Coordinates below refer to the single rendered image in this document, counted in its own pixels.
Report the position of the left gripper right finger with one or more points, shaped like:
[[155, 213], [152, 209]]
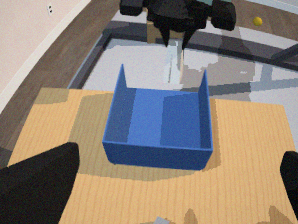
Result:
[[289, 174]]

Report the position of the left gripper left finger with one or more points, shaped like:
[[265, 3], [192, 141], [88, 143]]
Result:
[[36, 190]]

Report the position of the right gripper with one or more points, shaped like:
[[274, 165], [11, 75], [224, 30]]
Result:
[[223, 16]]

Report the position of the blue open tray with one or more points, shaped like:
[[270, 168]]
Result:
[[158, 117]]

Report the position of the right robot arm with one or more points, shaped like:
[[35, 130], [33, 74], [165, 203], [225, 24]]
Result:
[[176, 15]]

